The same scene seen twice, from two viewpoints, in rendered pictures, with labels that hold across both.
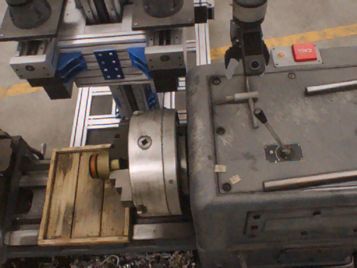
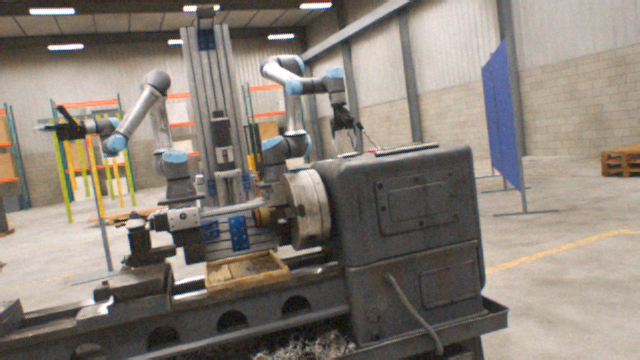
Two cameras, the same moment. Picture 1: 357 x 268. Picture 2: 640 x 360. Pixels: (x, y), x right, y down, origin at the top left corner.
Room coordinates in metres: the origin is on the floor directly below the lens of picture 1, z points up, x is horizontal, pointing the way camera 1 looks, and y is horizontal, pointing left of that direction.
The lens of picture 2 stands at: (-1.20, 0.72, 1.36)
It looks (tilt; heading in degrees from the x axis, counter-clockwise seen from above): 5 degrees down; 337
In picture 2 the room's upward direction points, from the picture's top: 8 degrees counter-clockwise
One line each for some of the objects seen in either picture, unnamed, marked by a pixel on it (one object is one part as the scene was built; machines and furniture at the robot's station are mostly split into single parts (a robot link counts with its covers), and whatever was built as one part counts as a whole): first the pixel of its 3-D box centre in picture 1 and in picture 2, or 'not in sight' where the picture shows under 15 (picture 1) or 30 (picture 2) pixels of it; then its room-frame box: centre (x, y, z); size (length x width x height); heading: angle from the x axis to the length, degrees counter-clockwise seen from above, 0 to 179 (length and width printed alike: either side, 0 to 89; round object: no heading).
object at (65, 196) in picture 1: (88, 192); (243, 270); (0.57, 0.35, 0.89); 0.36 x 0.30 x 0.04; 173
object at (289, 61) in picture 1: (294, 61); not in sight; (0.70, -0.37, 1.23); 0.13 x 0.08 x 0.05; 83
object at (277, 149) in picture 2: not in sight; (274, 149); (1.13, -0.04, 1.33); 0.13 x 0.12 x 0.14; 94
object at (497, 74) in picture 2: not in sight; (498, 122); (4.83, -5.25, 1.18); 4.12 x 0.80 x 2.35; 141
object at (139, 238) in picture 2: not in sight; (139, 239); (0.69, 0.70, 1.07); 0.07 x 0.07 x 0.10; 83
